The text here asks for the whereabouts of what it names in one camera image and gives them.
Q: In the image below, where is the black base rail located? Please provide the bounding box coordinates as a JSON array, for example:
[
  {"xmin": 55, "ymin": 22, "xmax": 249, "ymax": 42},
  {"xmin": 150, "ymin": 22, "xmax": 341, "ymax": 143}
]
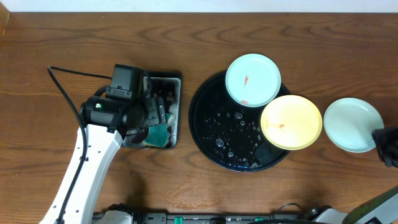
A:
[{"xmin": 93, "ymin": 203, "xmax": 305, "ymax": 224}]

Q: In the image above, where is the light blue plate bottom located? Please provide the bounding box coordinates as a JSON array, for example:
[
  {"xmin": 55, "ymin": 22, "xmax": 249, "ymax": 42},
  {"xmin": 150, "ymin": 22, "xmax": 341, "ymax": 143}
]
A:
[{"xmin": 323, "ymin": 98, "xmax": 384, "ymax": 153}]

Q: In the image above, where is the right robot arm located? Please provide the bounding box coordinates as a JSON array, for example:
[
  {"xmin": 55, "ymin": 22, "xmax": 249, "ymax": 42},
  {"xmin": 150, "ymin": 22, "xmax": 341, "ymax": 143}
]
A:
[{"xmin": 305, "ymin": 128, "xmax": 397, "ymax": 224}]

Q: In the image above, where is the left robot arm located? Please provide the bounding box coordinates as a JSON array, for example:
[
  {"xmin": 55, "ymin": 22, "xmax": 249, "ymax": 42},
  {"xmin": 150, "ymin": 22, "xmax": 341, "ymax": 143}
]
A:
[{"xmin": 42, "ymin": 96, "xmax": 179, "ymax": 223}]

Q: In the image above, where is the light blue plate top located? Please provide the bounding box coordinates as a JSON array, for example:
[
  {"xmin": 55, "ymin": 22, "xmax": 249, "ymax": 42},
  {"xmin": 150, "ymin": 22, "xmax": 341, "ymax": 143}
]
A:
[{"xmin": 225, "ymin": 54, "xmax": 282, "ymax": 108}]

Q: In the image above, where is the light blue plate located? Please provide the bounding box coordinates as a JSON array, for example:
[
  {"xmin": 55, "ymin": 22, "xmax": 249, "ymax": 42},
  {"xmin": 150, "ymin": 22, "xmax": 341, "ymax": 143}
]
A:
[
  {"xmin": 225, "ymin": 54, "xmax": 282, "ymax": 108},
  {"xmin": 323, "ymin": 98, "xmax": 384, "ymax": 153}
]

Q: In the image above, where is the black round tray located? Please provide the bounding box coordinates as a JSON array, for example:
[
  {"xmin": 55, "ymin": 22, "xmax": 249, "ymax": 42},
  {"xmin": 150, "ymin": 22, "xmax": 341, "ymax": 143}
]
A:
[{"xmin": 188, "ymin": 70, "xmax": 289, "ymax": 172}]

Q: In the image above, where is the black rectangular soapy tray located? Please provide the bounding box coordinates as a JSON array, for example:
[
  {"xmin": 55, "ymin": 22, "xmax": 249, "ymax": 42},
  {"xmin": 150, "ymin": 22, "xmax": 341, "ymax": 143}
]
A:
[{"xmin": 123, "ymin": 71, "xmax": 182, "ymax": 149}]

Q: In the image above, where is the green yellow sponge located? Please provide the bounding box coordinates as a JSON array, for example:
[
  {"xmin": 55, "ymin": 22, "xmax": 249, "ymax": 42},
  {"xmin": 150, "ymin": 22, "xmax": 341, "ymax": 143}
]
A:
[{"xmin": 143, "ymin": 113, "xmax": 174, "ymax": 149}]

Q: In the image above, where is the yellow plate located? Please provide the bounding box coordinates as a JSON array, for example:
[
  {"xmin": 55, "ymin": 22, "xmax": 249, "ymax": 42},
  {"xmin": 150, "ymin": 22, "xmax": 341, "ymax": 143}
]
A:
[{"xmin": 261, "ymin": 95, "xmax": 322, "ymax": 151}]

